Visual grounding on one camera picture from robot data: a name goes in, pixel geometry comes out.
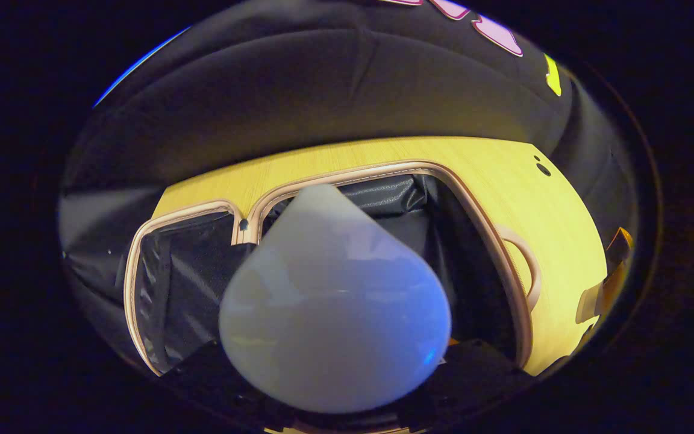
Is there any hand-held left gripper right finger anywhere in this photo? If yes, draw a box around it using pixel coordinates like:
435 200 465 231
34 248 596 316
425 338 534 417

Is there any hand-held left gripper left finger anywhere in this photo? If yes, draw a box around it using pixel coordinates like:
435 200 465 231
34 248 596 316
163 341 275 423

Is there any pink suitcase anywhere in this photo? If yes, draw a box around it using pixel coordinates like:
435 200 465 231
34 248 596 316
123 159 542 378

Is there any white squeeze tube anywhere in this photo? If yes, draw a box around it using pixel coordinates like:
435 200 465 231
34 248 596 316
219 183 452 415

